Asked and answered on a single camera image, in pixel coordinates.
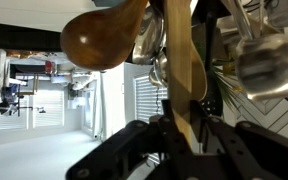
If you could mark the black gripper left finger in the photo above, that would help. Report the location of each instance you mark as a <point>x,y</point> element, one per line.
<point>120,155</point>

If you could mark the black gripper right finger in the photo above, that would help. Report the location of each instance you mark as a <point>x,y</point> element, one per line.
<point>251,151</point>

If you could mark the wooden spatula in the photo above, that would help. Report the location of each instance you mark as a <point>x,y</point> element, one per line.
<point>186,75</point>

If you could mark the black slotted spoon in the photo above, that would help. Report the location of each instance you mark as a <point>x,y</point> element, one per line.
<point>213,102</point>

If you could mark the steel ladle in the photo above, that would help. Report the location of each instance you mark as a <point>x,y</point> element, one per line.
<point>261,62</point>

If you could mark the steel spoon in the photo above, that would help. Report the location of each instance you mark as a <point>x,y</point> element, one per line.
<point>149,39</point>

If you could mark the round wooden spoon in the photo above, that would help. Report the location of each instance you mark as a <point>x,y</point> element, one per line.
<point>103,39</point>

